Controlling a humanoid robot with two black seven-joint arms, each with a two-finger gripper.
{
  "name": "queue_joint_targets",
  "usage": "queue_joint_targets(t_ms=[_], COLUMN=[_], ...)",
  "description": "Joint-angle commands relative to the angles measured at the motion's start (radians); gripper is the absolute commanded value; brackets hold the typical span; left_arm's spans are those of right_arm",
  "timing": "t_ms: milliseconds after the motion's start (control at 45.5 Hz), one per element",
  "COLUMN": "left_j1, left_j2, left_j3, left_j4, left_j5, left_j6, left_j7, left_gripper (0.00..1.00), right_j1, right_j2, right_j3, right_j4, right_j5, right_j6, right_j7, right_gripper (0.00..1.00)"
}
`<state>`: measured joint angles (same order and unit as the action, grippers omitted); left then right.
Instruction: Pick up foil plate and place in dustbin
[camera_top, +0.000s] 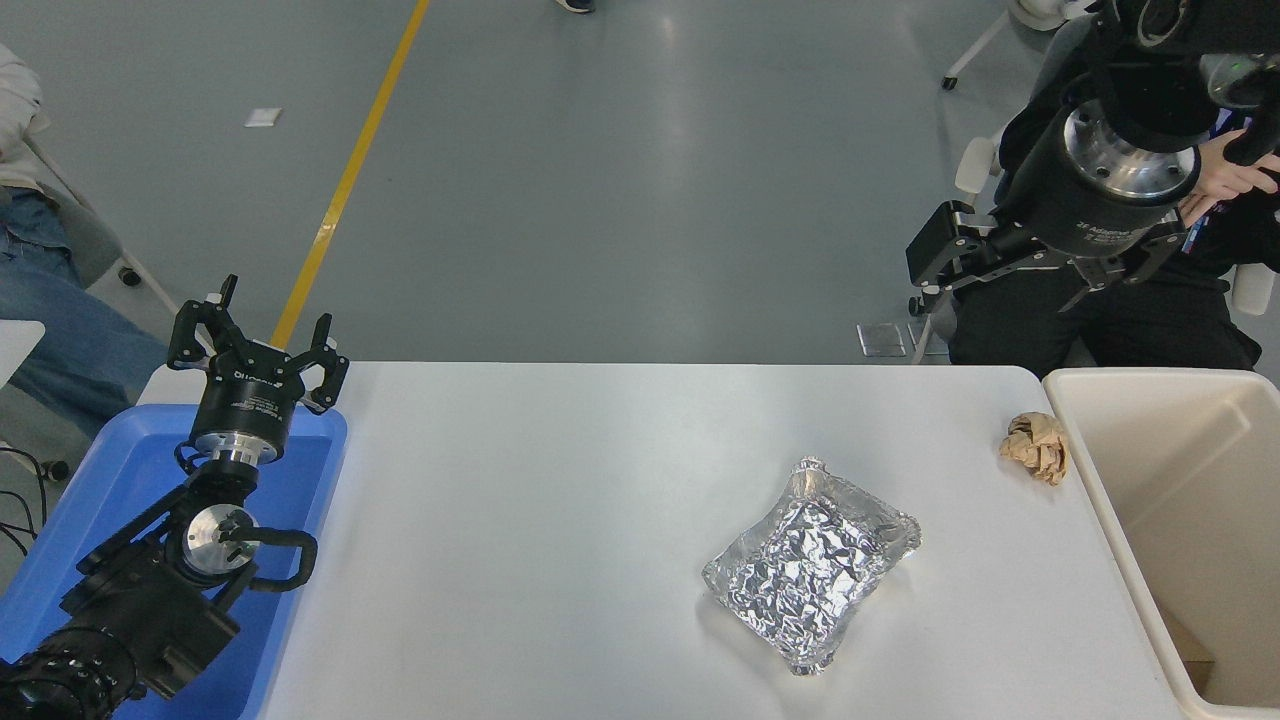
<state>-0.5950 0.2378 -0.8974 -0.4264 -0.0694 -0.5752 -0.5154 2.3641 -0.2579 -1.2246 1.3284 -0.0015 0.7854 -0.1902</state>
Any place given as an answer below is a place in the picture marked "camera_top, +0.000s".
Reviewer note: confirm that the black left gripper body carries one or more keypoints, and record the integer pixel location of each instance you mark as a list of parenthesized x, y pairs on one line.
[(245, 400)]

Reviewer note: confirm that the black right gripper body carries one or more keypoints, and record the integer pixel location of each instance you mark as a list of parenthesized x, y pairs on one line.
[(1060, 210)]

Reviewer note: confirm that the silver foil plate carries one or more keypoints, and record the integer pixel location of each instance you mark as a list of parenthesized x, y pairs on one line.
[(810, 565)]

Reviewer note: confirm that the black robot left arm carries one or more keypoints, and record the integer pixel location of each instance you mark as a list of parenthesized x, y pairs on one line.
[(150, 610)]

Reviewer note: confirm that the square metal floor plate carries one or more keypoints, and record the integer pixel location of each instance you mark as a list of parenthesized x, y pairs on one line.
[(881, 339), (925, 340)]

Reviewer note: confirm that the person's left hand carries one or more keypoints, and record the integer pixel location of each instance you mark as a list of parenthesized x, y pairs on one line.
[(1197, 210)]

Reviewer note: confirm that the person's right hand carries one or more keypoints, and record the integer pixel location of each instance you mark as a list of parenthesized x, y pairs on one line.
[(1235, 165)]

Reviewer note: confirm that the blue plastic tray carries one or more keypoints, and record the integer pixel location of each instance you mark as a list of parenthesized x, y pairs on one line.
[(120, 470)]

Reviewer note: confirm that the large pale plastic bin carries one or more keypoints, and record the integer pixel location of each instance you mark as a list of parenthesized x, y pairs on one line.
[(1130, 420)]

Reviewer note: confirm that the grey wheeled chair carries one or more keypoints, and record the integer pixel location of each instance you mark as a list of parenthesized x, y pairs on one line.
[(85, 240)]

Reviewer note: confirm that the small white side table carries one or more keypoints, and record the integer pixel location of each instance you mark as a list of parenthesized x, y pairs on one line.
[(18, 345)]

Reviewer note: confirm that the crumpled tan paper ball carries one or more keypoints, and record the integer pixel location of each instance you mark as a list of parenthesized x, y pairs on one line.
[(1036, 448)]

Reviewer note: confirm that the yellow floor tape line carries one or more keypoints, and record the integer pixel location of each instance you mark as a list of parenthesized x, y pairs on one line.
[(345, 180)]

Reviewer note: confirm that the white chair star base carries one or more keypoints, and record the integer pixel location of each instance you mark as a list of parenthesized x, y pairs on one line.
[(1040, 12)]

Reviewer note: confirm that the white paper scrap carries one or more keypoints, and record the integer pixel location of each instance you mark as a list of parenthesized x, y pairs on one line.
[(263, 117)]

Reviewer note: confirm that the dark shoe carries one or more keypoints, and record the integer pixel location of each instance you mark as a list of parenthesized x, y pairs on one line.
[(575, 4)]

